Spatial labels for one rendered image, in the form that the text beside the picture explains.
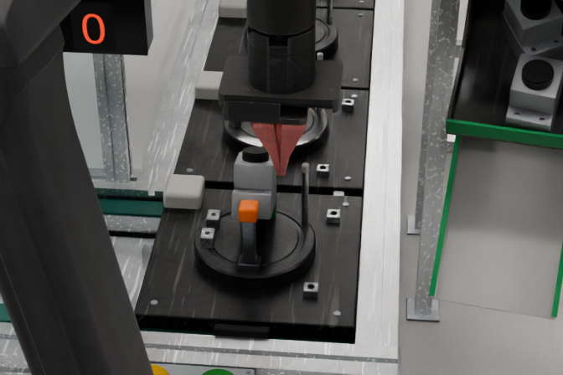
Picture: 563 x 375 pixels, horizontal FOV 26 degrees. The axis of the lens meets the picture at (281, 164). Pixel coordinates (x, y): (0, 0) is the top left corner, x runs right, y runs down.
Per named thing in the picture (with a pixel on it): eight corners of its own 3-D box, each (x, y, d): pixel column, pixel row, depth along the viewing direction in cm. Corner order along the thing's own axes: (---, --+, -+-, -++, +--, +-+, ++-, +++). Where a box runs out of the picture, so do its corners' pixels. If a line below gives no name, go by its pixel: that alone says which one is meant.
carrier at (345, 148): (362, 202, 152) (366, 116, 145) (172, 192, 154) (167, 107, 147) (369, 101, 172) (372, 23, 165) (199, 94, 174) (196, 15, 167)
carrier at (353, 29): (369, 100, 172) (372, 21, 165) (199, 92, 174) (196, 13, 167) (373, 21, 192) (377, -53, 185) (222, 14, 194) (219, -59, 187)
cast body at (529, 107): (548, 143, 119) (554, 103, 113) (503, 134, 120) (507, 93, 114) (565, 74, 123) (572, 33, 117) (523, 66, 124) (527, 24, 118)
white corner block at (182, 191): (200, 223, 149) (199, 196, 146) (163, 220, 149) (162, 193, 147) (206, 200, 152) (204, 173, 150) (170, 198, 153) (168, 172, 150)
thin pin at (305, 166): (307, 226, 141) (308, 166, 137) (301, 226, 141) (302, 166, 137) (308, 222, 142) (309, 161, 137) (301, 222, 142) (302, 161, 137)
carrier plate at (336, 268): (353, 341, 131) (354, 326, 130) (133, 327, 133) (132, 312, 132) (362, 209, 151) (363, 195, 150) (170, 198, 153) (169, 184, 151)
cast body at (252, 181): (271, 220, 134) (272, 160, 132) (231, 218, 134) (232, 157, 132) (278, 195, 142) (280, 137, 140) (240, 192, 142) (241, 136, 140)
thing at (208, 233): (213, 249, 138) (213, 238, 137) (199, 248, 138) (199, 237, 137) (215, 238, 140) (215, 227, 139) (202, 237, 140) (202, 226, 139)
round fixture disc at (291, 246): (311, 294, 134) (311, 279, 133) (185, 286, 136) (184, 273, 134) (319, 218, 146) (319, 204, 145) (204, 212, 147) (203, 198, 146)
